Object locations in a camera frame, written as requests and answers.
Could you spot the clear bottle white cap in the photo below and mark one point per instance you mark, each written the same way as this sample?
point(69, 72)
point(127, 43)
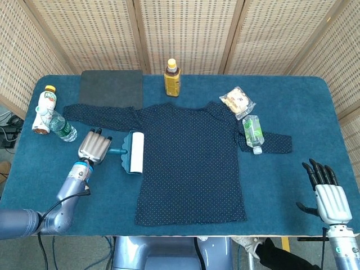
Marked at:
point(253, 132)

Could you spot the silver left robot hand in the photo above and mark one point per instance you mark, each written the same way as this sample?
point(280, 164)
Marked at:
point(92, 147)

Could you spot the teal table cover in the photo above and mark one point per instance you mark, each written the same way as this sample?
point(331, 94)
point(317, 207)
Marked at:
point(281, 191)

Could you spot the yellow label tea bottle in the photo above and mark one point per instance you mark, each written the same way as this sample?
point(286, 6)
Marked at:
point(172, 83)

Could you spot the clear water bottle green label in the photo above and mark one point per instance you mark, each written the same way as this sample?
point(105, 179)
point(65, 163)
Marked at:
point(63, 128)

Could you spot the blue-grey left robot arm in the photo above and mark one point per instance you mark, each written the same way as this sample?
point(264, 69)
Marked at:
point(62, 216)

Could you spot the white cloth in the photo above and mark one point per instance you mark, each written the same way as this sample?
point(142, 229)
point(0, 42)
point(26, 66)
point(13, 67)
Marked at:
point(249, 244)

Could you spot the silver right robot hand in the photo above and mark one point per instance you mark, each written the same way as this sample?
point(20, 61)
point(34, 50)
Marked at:
point(333, 202)

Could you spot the teal lint roller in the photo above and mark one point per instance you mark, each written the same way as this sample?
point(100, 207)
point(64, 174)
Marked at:
point(137, 152)

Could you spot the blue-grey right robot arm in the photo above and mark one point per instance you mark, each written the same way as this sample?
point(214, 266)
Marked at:
point(344, 247)

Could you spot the dark grey mat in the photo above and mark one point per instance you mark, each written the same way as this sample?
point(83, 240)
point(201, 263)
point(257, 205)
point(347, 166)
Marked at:
point(112, 87)

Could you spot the woven folding screen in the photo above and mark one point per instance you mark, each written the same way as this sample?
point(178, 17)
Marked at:
point(191, 33)

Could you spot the black floor equipment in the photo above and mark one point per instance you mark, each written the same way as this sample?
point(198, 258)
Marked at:
point(12, 122)

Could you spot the blue-grey robot torso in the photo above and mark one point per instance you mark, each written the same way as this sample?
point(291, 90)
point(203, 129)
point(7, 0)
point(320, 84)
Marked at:
point(168, 253)

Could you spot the white drink bottle yellow cap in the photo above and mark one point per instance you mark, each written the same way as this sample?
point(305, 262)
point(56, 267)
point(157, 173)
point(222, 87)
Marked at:
point(45, 107)

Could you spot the clear snack bag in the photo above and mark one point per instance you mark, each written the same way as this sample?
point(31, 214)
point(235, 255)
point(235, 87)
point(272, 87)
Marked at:
point(237, 102)

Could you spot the navy polka dot shirt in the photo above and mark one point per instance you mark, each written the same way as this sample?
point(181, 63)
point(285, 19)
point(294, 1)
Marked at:
point(191, 163)

